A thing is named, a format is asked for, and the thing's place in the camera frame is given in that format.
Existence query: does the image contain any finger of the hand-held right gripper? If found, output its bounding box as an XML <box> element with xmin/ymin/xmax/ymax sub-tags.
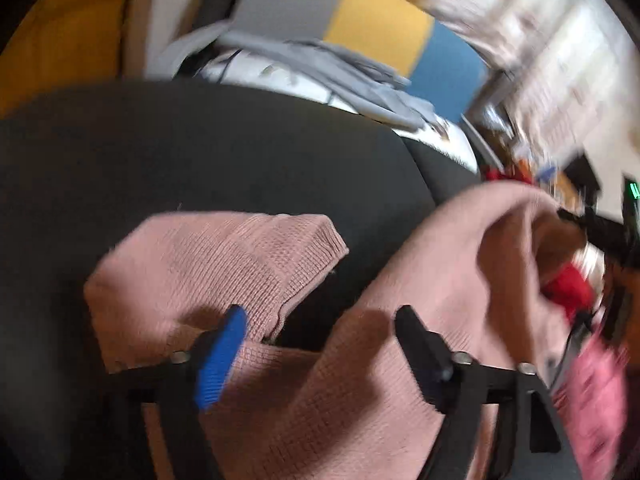
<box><xmin>557</xmin><ymin>208</ymin><xmax>623</xmax><ymax>261</ymax></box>

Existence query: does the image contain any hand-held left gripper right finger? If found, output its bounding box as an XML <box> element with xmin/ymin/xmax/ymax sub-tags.
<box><xmin>394</xmin><ymin>305</ymin><xmax>583</xmax><ymax>480</ymax></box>

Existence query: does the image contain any light patterned curtain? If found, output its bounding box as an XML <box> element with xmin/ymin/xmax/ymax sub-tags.
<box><xmin>375</xmin><ymin>0</ymin><xmax>631</xmax><ymax>161</ymax></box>

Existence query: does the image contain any light blue garment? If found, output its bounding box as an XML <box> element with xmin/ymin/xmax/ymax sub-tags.
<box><xmin>160</xmin><ymin>27</ymin><xmax>438</xmax><ymax>131</ymax></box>

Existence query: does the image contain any pink knit sweater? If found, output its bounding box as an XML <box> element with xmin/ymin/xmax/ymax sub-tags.
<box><xmin>84</xmin><ymin>180</ymin><xmax>596</xmax><ymax>480</ymax></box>

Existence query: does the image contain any grey yellow blue cushion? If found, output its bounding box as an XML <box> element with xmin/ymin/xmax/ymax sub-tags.
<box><xmin>227</xmin><ymin>0</ymin><xmax>491</xmax><ymax>121</ymax></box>

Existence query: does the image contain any yellow wooden wardrobe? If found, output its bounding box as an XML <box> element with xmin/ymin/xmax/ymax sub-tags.
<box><xmin>0</xmin><ymin>0</ymin><xmax>166</xmax><ymax>116</ymax></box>

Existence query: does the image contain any white printed bedsheet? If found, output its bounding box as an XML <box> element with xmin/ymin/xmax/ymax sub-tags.
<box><xmin>192</xmin><ymin>50</ymin><xmax>481</xmax><ymax>171</ymax></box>

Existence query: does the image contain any bright pink cloth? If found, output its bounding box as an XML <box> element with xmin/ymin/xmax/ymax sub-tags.
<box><xmin>555</xmin><ymin>335</ymin><xmax>636</xmax><ymax>480</ymax></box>

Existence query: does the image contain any red cloth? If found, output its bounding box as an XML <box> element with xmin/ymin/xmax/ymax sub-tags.
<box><xmin>482</xmin><ymin>167</ymin><xmax>593</xmax><ymax>323</ymax></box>

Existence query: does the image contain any black leather table mat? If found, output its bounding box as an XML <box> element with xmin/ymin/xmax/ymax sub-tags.
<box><xmin>0</xmin><ymin>77</ymin><xmax>481</xmax><ymax>480</ymax></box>

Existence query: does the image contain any black box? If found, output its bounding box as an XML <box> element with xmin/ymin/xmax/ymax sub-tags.
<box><xmin>562</xmin><ymin>152</ymin><xmax>603</xmax><ymax>196</ymax></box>

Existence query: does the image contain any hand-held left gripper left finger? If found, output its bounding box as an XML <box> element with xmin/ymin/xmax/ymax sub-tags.
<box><xmin>100</xmin><ymin>304</ymin><xmax>249</xmax><ymax>480</ymax></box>

